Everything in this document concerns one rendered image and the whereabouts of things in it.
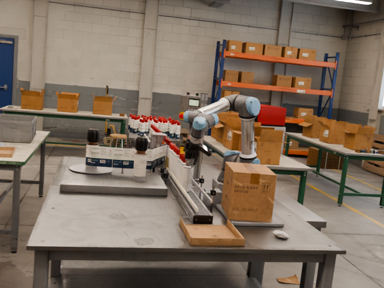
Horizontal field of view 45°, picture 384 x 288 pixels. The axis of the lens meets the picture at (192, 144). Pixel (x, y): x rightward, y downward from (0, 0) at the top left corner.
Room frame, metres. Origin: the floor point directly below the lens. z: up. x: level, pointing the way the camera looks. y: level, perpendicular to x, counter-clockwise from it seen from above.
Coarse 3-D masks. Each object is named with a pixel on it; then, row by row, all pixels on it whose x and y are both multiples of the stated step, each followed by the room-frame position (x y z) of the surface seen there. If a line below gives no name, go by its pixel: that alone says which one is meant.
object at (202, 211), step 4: (168, 172) 3.41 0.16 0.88; (172, 180) 3.15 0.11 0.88; (176, 184) 3.04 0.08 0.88; (180, 192) 2.84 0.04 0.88; (192, 192) 2.86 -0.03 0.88; (184, 196) 2.74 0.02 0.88; (192, 196) 2.76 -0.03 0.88; (196, 200) 2.68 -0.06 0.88; (188, 204) 2.58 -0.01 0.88; (196, 204) 2.59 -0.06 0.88; (200, 204) 2.60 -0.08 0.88; (192, 208) 2.50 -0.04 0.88; (200, 208) 2.51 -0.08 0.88; (204, 208) 2.52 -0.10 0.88; (196, 212) 2.43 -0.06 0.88; (200, 212) 2.43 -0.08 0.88; (204, 212) 2.44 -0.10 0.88; (208, 212) 2.45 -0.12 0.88
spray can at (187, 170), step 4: (184, 168) 2.85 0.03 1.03; (188, 168) 2.84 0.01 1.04; (184, 172) 2.85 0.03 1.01; (188, 172) 2.84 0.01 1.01; (184, 176) 2.85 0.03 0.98; (188, 176) 2.84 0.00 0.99; (184, 180) 2.85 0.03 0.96; (188, 180) 2.84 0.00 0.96; (184, 184) 2.84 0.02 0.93; (188, 184) 2.84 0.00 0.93; (184, 188) 2.84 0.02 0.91; (188, 188) 2.84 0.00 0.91; (188, 192) 2.85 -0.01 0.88
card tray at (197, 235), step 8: (184, 224) 2.23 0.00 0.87; (232, 224) 2.30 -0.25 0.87; (184, 232) 2.21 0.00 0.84; (192, 232) 2.23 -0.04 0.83; (200, 232) 2.24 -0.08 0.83; (208, 232) 2.25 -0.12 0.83; (216, 232) 2.26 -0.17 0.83; (224, 232) 2.27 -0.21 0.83; (232, 232) 2.28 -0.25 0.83; (192, 240) 2.04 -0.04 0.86; (200, 240) 2.05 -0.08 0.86; (208, 240) 2.06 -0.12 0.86; (216, 240) 2.07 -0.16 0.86; (224, 240) 2.08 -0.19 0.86; (232, 240) 2.09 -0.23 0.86; (240, 240) 2.09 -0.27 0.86
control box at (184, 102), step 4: (184, 96) 3.29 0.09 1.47; (188, 96) 3.28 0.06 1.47; (192, 96) 3.27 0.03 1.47; (196, 96) 3.26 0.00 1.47; (200, 96) 3.32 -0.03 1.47; (184, 100) 3.29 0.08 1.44; (188, 100) 3.28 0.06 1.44; (200, 100) 3.24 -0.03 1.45; (180, 104) 3.30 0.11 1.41; (184, 104) 3.29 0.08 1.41; (188, 104) 3.28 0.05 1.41; (200, 104) 3.24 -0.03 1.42; (180, 108) 3.30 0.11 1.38; (184, 108) 3.29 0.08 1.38; (192, 108) 3.26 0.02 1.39; (196, 108) 3.25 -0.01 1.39; (200, 108) 3.24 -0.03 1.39; (180, 112) 3.30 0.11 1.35; (184, 112) 3.28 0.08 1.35; (180, 120) 3.30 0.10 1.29
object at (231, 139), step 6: (228, 120) 5.89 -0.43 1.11; (234, 120) 5.92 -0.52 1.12; (240, 120) 5.94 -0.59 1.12; (228, 126) 5.62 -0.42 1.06; (234, 126) 5.91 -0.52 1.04; (240, 126) 5.93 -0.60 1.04; (228, 132) 5.72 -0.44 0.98; (228, 138) 5.70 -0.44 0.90; (234, 138) 5.54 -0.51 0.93; (228, 144) 5.68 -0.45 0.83; (234, 144) 5.56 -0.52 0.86
